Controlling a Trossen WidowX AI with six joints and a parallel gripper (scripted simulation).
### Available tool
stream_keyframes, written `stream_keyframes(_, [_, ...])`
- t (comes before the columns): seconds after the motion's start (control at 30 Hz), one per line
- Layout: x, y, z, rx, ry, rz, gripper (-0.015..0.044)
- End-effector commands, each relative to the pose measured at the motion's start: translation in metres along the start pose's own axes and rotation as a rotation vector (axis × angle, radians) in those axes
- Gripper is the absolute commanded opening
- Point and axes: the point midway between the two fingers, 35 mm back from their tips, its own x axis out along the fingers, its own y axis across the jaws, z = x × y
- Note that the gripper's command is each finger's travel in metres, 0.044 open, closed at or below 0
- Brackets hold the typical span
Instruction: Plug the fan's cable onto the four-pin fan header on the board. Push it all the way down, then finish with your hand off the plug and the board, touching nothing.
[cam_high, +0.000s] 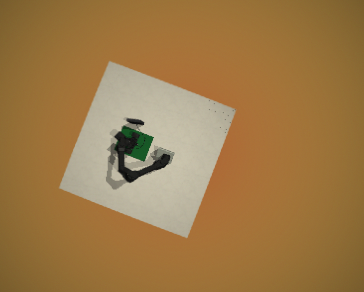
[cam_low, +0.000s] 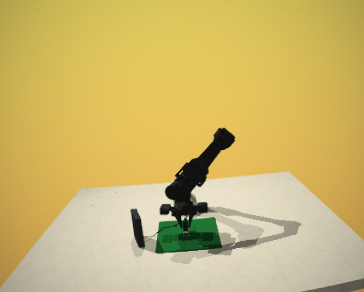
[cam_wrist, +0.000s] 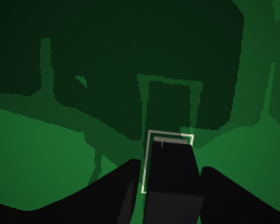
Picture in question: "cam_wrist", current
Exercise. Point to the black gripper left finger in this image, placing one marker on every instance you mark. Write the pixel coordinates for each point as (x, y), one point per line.
(109, 200)

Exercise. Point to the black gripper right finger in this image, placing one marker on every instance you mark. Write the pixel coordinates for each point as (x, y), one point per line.
(226, 202)

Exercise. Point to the black connector plug with cable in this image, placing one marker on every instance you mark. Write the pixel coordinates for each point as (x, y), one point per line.
(174, 193)

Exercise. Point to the green circuit board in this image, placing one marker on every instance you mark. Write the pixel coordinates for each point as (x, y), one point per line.
(86, 85)

